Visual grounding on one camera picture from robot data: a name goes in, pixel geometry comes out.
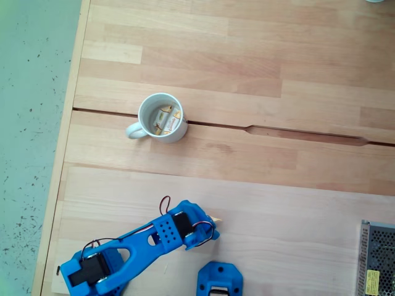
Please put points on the blue printed post base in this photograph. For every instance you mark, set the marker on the blue printed post base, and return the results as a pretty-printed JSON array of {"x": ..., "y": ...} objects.
[{"x": 220, "y": 276}]

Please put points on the metal mesh power supply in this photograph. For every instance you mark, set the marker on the metal mesh power supply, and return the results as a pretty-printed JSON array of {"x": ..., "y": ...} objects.
[{"x": 378, "y": 253}]

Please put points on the yellow white sweet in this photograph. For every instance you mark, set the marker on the yellow white sweet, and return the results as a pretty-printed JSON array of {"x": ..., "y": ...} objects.
[
  {"x": 160, "y": 117},
  {"x": 173, "y": 121},
  {"x": 217, "y": 219}
]

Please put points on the white printed mug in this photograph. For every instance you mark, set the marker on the white printed mug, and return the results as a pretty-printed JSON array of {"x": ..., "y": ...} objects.
[{"x": 172, "y": 135}]

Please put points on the pale wooden board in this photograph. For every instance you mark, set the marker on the pale wooden board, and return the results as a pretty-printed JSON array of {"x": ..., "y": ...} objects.
[{"x": 277, "y": 231}]

